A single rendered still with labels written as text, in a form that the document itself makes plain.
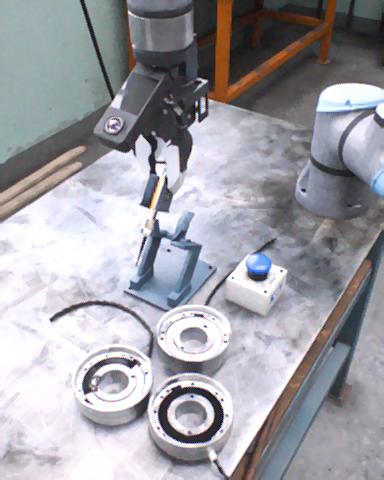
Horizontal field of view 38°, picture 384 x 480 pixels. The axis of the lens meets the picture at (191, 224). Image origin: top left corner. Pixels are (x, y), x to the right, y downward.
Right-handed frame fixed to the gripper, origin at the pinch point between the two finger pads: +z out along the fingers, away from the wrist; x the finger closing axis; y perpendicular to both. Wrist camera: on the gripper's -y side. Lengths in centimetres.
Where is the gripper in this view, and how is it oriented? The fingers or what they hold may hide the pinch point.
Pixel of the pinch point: (161, 185)
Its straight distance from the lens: 79.4
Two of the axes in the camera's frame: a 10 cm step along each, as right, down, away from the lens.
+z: 0.2, 7.6, 6.5
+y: 5.3, -5.6, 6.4
